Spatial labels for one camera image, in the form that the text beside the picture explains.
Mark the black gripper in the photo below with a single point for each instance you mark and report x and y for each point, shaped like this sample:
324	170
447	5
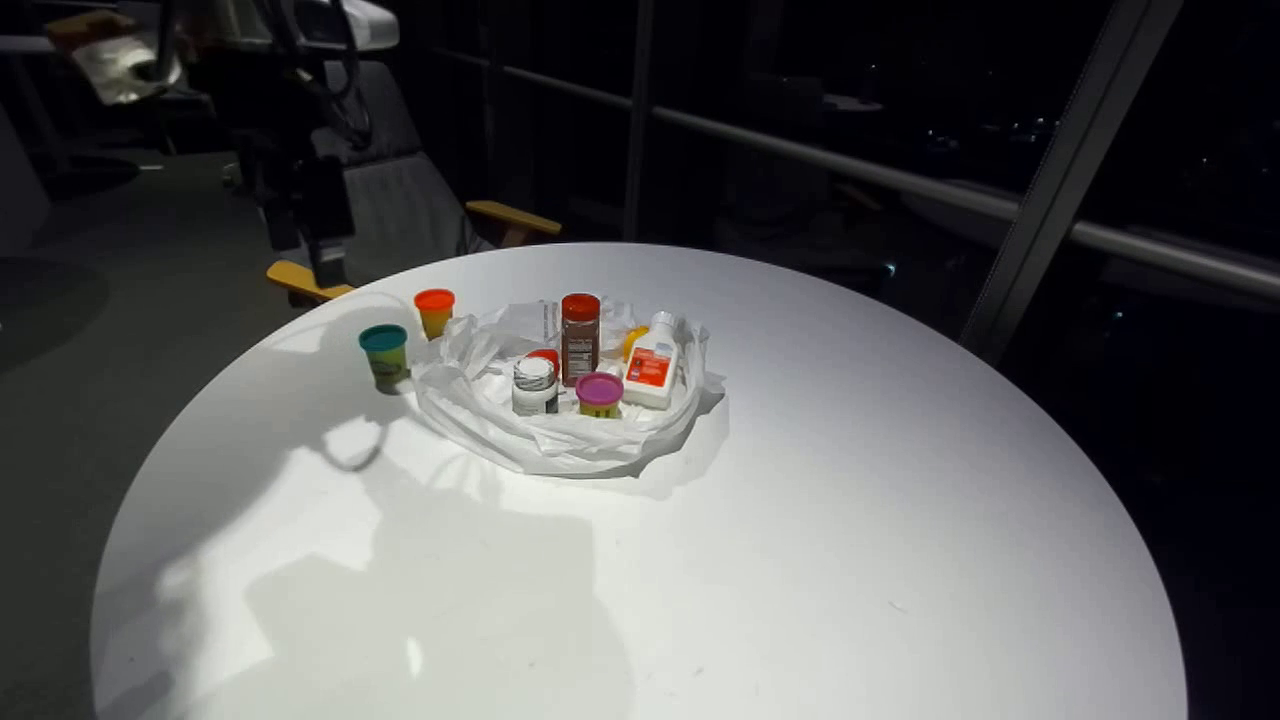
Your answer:
298	172

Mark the small red lid cup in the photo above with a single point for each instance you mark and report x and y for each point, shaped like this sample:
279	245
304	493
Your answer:
546	356

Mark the teal lid cup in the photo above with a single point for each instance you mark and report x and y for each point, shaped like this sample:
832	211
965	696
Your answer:
385	349

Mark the thin grey window post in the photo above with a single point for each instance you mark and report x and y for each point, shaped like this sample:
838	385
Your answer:
640	104

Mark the silver lid white jar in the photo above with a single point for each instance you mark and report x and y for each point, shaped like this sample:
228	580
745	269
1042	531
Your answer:
535	381

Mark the grey chair yellow armrests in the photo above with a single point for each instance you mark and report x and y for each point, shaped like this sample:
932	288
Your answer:
414	202

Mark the grey horizontal window rail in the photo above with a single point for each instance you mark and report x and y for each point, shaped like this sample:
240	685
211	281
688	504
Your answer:
867	172

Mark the red lid spice bottle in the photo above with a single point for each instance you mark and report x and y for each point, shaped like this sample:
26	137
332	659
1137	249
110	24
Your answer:
580	341

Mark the orange lid yellow cup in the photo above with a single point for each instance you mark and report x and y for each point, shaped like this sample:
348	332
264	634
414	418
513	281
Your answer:
432	307

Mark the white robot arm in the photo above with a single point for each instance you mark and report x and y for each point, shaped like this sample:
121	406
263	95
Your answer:
301	35

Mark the white square bottle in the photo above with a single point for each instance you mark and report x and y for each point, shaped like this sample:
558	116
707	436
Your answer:
650	366

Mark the crumpled clear plastic bag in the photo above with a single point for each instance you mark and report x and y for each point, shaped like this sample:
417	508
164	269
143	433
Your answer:
561	442

